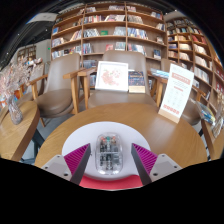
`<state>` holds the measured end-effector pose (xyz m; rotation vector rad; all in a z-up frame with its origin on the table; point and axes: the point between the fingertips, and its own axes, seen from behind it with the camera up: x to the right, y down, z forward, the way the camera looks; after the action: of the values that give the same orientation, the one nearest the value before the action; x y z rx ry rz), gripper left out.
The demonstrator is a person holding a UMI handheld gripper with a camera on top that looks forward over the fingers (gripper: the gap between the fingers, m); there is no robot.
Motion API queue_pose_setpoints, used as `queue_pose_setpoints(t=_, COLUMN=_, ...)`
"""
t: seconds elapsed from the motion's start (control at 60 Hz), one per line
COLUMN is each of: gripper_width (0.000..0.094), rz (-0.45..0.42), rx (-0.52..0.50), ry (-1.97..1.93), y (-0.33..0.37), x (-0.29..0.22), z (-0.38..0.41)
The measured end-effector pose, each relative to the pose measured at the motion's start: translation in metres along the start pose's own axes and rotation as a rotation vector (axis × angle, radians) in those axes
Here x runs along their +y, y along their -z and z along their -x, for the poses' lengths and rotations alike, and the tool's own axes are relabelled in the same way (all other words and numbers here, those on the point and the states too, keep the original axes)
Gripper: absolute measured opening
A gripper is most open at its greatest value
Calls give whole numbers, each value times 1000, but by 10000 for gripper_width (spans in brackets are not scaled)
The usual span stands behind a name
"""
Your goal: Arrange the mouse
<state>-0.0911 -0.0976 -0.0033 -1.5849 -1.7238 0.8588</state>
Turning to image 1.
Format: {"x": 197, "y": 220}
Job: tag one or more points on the white mouse pad red rest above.
{"x": 106, "y": 127}

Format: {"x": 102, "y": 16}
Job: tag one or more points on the wide wooden bookshelf unit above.
{"x": 110, "y": 30}

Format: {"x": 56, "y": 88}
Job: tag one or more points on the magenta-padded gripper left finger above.
{"x": 76, "y": 159}

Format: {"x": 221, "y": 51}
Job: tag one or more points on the dark cover book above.
{"x": 136, "y": 80}

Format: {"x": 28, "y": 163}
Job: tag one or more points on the stack of books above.
{"x": 206, "y": 113}

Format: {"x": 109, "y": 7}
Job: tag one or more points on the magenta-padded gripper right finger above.
{"x": 146, "y": 159}

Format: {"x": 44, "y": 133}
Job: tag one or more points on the round wooden side table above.
{"x": 16, "y": 136}
{"x": 215, "y": 146}

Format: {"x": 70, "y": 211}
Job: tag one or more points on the transparent computer mouse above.
{"x": 109, "y": 155}

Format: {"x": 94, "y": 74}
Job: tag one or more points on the wooden bookshelf with yellow poster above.
{"x": 193, "y": 50}

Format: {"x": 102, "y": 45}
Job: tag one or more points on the white sign with wooden base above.
{"x": 176, "y": 91}

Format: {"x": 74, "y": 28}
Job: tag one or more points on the light blue book stack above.
{"x": 160, "y": 73}

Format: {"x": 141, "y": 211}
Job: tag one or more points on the glass vase pink dried flowers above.
{"x": 15, "y": 80}

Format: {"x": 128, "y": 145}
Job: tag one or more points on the distant wooden bookshelf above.
{"x": 28, "y": 53}

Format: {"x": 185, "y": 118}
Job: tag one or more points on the white framed floral picture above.
{"x": 112, "y": 76}

